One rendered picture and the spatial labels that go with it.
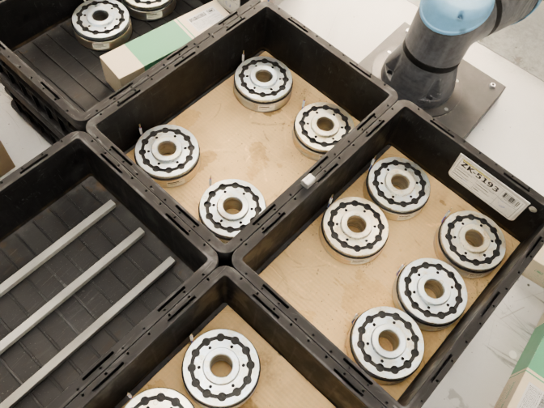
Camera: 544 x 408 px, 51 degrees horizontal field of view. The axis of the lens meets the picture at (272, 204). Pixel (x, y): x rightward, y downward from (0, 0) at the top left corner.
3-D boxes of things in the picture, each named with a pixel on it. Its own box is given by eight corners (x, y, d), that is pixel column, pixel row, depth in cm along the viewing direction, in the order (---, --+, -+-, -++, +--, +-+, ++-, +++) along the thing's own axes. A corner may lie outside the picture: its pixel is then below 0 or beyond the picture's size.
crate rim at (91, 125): (265, 8, 101) (266, -3, 99) (398, 104, 92) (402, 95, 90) (82, 135, 85) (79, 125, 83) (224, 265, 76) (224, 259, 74)
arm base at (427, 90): (403, 43, 121) (420, 6, 113) (464, 81, 118) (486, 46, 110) (367, 81, 114) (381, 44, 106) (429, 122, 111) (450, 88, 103)
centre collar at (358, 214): (354, 206, 88) (355, 203, 87) (378, 227, 86) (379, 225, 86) (333, 224, 86) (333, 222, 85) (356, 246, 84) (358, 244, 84)
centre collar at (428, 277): (426, 268, 84) (427, 265, 83) (455, 286, 82) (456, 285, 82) (410, 293, 81) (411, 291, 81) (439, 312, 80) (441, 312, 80)
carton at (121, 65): (125, 102, 98) (119, 78, 92) (105, 80, 100) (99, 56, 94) (234, 43, 106) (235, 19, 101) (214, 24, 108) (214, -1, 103)
